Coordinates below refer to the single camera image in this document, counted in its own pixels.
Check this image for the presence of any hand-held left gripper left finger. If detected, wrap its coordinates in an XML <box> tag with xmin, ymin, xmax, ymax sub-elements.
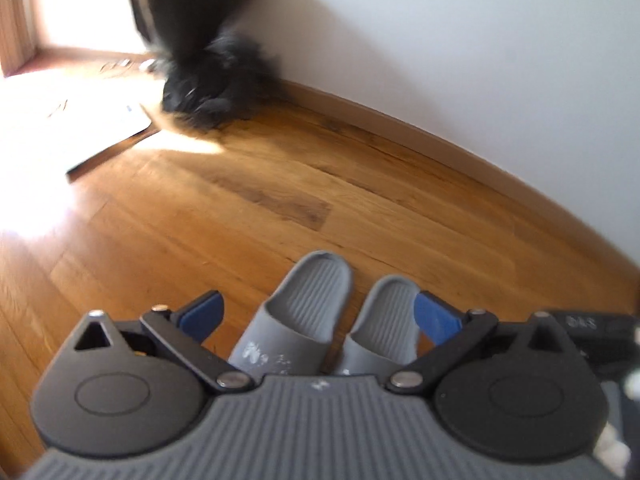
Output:
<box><xmin>72</xmin><ymin>290</ymin><xmax>251</xmax><ymax>393</ymax></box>

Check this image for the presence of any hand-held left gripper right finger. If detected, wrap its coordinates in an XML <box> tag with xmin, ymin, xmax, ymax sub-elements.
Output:
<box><xmin>387</xmin><ymin>292</ymin><xmax>571</xmax><ymax>395</ymax></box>

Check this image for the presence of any grey slide slipper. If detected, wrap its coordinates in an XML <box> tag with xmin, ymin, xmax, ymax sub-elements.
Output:
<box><xmin>340</xmin><ymin>275</ymin><xmax>424</xmax><ymax>376</ymax></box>
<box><xmin>227</xmin><ymin>251</ymin><xmax>354</xmax><ymax>378</ymax></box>

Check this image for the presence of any flat cardboard sheet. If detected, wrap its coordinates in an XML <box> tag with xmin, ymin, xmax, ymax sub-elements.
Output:
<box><xmin>30</xmin><ymin>95</ymin><xmax>162</xmax><ymax>182</ymax></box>

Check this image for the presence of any black bag pile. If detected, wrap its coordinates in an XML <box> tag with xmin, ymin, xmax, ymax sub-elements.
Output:
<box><xmin>127</xmin><ymin>0</ymin><xmax>287</xmax><ymax>132</ymax></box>

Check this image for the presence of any brown curtain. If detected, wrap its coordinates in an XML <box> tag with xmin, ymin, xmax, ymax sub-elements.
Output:
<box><xmin>0</xmin><ymin>0</ymin><xmax>42</xmax><ymax>77</ymax></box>

